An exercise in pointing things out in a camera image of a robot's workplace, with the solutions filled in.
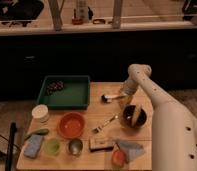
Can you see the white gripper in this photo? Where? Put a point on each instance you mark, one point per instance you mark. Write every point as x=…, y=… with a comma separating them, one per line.
x=129, y=87

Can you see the white handled dish brush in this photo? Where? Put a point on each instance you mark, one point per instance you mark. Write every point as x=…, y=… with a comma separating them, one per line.
x=108, y=98

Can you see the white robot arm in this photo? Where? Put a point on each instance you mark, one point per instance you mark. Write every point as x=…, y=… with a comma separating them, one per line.
x=174, y=127

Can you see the black bowl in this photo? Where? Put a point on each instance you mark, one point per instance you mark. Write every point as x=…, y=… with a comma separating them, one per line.
x=128, y=114

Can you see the red bowl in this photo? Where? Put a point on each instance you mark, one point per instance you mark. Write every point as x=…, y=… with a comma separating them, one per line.
x=71, y=125

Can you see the yellow banana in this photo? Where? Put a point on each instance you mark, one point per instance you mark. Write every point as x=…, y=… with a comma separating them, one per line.
x=136, y=114

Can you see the metal fork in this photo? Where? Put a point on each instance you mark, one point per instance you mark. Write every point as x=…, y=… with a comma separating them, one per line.
x=100, y=127

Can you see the blue grey cloth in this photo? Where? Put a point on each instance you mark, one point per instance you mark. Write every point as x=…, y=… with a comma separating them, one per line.
x=131, y=149

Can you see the green plastic tray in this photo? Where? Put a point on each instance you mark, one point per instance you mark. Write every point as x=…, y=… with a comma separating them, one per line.
x=74, y=96

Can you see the small metal cup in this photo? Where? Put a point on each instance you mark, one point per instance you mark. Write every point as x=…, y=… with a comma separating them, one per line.
x=75, y=147

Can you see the brown grapes bunch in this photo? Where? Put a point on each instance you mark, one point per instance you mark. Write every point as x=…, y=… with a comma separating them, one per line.
x=53, y=87

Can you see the small green cup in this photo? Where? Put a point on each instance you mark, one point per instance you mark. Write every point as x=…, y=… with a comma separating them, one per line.
x=52, y=146

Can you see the white round container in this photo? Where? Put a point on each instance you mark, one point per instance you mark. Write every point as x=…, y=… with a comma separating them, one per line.
x=40, y=113

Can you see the green pea pod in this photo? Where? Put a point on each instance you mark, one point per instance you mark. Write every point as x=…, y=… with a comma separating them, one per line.
x=44, y=131

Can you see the red object on shelf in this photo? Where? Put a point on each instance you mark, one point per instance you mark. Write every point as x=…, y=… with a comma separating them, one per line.
x=77, y=21

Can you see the white bottle on shelf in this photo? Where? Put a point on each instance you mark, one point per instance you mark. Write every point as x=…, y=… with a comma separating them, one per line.
x=83, y=11

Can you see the blue sponge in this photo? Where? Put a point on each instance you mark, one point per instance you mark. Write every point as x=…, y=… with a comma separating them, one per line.
x=33, y=146

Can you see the black pole stand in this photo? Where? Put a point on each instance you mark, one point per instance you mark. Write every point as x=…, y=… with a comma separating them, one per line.
x=10, y=148

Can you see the black office chair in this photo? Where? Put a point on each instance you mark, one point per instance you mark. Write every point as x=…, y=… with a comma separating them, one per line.
x=22, y=12

